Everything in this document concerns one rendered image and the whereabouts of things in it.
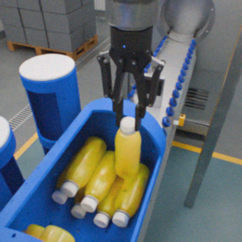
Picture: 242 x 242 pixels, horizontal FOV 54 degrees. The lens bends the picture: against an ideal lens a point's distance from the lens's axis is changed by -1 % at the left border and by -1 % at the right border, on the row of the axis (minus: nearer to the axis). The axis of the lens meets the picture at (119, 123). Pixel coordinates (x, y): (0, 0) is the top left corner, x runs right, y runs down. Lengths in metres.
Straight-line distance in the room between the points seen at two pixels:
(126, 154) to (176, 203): 1.36
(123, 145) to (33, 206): 0.28
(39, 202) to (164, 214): 1.29
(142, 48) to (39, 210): 0.48
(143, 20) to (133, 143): 0.29
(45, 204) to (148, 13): 0.53
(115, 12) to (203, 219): 1.68
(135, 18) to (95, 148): 0.39
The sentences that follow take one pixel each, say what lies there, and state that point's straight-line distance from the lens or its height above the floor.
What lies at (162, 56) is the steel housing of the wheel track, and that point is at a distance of 1.63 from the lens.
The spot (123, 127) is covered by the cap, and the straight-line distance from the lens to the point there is 0.55.
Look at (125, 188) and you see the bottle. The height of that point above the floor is 1.07.
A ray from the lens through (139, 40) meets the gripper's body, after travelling 0.42.
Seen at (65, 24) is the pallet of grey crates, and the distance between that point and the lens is 3.52.
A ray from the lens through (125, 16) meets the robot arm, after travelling 0.40.
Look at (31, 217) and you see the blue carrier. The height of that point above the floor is 1.04.
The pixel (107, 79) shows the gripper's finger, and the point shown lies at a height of 1.36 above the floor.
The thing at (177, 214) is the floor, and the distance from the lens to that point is 1.88.
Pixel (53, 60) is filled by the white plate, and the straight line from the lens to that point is 1.36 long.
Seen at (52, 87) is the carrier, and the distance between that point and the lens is 1.22.
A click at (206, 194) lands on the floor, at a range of 2.03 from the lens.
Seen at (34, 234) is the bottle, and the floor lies 1.13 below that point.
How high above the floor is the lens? 1.61
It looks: 41 degrees down
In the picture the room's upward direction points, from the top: straight up
